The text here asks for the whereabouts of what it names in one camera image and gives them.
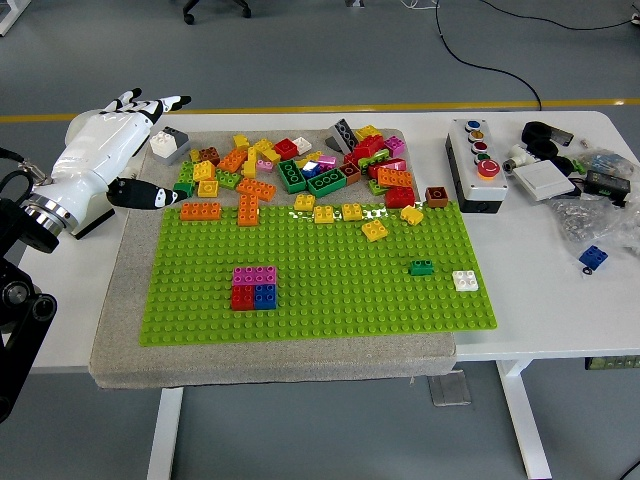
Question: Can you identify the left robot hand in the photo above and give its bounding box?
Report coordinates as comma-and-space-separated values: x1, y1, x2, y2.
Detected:
30, 88, 193, 229

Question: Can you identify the red building brick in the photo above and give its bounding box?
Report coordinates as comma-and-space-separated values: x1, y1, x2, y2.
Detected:
367, 157, 407, 179
349, 135, 389, 159
230, 283, 256, 312
384, 186, 417, 209

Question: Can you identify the green studded baseplate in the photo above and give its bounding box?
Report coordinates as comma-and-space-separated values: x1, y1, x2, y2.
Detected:
138, 201, 500, 347

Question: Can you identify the tall white brick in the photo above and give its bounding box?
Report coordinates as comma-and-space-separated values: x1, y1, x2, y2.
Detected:
149, 130, 176, 156

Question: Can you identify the grey building brick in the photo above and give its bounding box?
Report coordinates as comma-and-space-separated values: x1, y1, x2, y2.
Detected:
149, 125, 191, 166

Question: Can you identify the orange eight-stud brick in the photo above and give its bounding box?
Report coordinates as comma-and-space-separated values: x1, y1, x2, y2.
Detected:
179, 202, 223, 222

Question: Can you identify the orange building brick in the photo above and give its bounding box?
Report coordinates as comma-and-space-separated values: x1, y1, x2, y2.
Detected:
218, 148, 249, 172
376, 167, 414, 189
237, 193, 261, 227

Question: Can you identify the long orange brick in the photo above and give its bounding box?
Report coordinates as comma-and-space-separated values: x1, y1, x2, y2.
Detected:
234, 178, 277, 201

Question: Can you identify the upturned dark green brick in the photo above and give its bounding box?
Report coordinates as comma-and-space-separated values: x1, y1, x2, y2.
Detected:
306, 167, 349, 196
277, 158, 307, 194

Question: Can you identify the grey long brick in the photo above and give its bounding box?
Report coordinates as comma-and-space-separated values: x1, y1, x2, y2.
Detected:
324, 118, 360, 154

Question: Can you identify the white plastic bowl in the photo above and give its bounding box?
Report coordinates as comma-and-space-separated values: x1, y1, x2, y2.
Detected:
65, 112, 89, 146

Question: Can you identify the black chair base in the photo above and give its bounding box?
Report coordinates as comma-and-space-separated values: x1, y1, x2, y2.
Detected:
182, 0, 253, 25

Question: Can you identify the white table leg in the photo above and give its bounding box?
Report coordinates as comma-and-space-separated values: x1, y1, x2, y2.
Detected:
146, 385, 185, 480
496, 358, 554, 480

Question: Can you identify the grey-brown mat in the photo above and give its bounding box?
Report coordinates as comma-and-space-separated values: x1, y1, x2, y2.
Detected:
88, 128, 459, 390

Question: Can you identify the white push-button control box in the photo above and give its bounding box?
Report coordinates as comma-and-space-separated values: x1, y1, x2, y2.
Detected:
444, 118, 510, 215

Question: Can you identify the clear bag of screws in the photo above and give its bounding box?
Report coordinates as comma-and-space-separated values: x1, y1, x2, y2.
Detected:
547, 192, 640, 259

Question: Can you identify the clear bag with blue parts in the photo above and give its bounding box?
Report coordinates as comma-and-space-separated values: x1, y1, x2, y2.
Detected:
574, 147, 640, 181

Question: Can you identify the black power adapter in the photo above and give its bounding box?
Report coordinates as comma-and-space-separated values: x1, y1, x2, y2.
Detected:
582, 169, 632, 201

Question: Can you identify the table height controller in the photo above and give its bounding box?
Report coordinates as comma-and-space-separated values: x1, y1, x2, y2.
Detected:
584, 354, 640, 371

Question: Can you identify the white red-green switch box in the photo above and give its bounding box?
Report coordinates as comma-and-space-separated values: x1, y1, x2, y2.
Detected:
69, 192, 117, 241

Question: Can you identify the white furniture frame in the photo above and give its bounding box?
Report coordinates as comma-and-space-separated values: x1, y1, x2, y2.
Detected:
0, 0, 24, 37

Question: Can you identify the black floor cable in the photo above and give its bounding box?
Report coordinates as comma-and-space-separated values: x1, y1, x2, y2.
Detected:
484, 0, 640, 31
433, 0, 544, 112

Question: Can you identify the white wall switch plate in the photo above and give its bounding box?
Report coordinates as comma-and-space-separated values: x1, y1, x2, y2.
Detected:
512, 158, 577, 203

